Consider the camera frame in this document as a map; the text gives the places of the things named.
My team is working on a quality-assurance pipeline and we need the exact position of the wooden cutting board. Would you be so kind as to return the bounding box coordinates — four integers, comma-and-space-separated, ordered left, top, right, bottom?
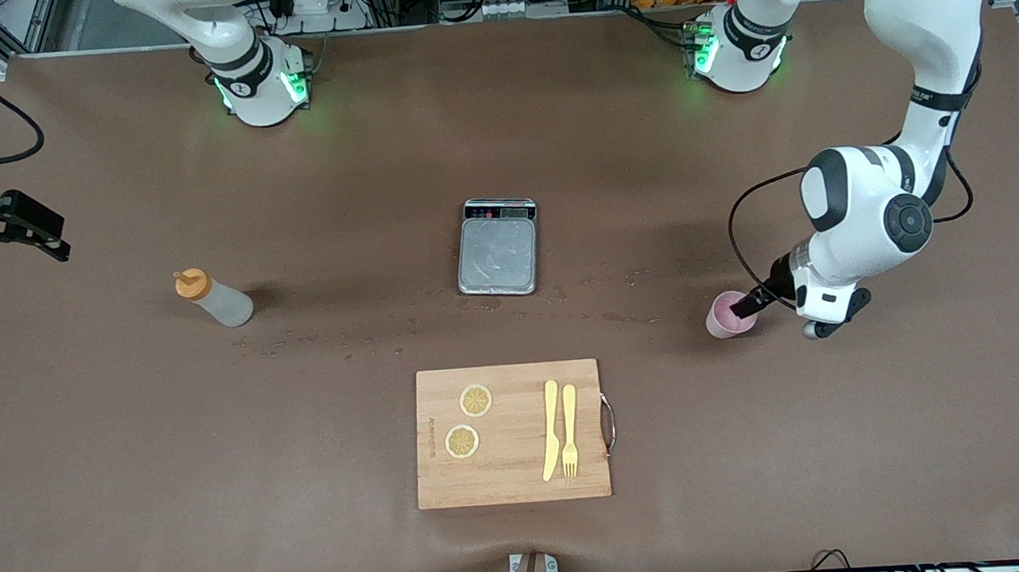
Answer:
410, 357, 621, 511

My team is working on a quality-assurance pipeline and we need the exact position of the yellow plastic fork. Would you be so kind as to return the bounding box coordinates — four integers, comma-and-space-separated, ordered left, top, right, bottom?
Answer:
557, 384, 582, 480

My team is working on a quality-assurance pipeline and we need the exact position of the brown table cover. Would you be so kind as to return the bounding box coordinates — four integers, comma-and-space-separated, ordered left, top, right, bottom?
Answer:
0, 0, 1019, 572

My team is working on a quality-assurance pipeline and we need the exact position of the white power strip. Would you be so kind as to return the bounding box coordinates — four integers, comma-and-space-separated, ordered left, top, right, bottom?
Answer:
276, 0, 371, 35

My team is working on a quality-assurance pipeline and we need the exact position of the silver digital kitchen scale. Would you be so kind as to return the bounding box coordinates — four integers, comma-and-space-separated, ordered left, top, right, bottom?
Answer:
452, 195, 544, 300

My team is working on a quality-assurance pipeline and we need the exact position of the dried lemon slice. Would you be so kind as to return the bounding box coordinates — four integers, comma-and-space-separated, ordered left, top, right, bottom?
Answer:
458, 382, 494, 419
444, 423, 481, 461

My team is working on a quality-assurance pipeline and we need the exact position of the clear sauce bottle orange cap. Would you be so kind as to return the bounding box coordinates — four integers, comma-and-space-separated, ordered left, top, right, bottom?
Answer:
174, 265, 256, 332

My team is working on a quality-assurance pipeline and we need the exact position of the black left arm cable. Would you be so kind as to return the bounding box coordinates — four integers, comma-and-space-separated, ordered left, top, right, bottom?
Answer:
724, 130, 980, 308

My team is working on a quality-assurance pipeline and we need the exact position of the yellow plastic knife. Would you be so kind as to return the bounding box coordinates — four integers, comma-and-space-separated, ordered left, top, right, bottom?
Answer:
537, 379, 566, 483

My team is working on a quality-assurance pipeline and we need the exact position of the pink plastic cup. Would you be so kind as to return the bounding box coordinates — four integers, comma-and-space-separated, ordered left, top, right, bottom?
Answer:
704, 289, 759, 341

